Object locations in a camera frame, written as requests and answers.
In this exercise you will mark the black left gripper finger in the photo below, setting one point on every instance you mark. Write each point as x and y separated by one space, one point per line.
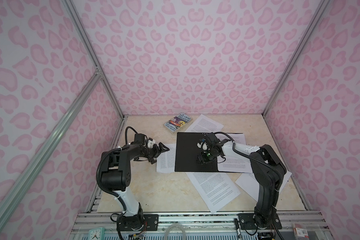
161 148
153 159

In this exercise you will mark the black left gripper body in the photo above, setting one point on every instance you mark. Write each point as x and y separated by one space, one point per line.
151 152

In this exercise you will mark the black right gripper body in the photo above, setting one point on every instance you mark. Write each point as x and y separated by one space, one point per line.
208 157

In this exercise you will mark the printed paper sheet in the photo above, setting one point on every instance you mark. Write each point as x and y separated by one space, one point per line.
166 160
233 162
204 124
216 189
248 183

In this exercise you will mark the white and black folder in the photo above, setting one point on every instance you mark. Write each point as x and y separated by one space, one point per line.
187 152

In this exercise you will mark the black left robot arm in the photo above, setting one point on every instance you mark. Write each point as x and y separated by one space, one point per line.
114 176

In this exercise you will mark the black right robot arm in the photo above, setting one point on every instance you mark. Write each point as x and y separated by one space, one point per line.
268 169

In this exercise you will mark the colourful paperback book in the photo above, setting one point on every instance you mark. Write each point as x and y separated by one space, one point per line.
177 123

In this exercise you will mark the black marker pen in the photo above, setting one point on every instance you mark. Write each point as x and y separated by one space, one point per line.
237 228

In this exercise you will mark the small teal alarm clock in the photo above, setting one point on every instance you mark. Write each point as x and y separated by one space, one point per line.
96 234

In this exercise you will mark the clear box with label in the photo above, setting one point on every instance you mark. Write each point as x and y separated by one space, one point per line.
300 232

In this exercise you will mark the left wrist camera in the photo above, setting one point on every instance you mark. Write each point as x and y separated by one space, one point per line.
150 143

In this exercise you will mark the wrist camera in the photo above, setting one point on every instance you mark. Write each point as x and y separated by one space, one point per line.
150 143
202 145

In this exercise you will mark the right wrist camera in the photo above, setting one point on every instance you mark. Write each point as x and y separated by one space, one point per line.
202 145

